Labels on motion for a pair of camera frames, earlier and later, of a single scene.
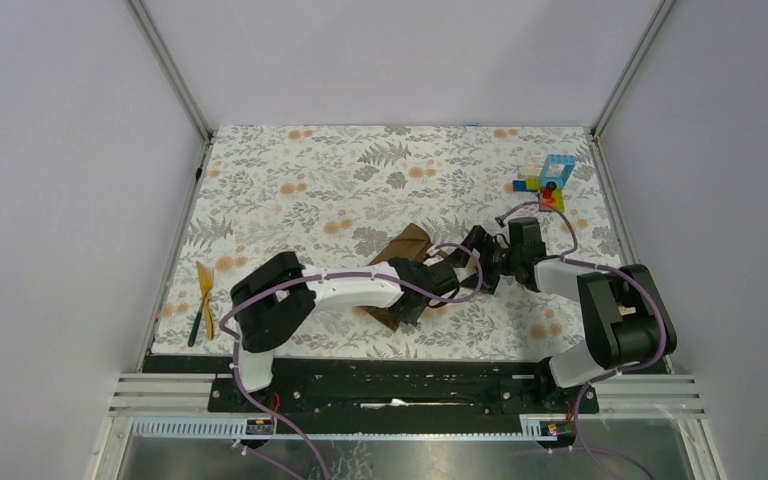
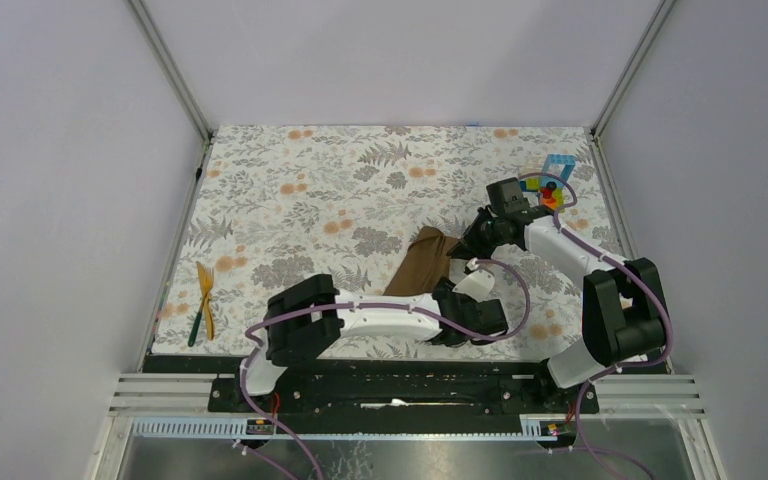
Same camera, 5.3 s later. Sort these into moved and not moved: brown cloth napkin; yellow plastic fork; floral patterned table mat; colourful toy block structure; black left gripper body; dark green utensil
Moved: black left gripper body; brown cloth napkin
Not moved: floral patterned table mat; yellow plastic fork; dark green utensil; colourful toy block structure
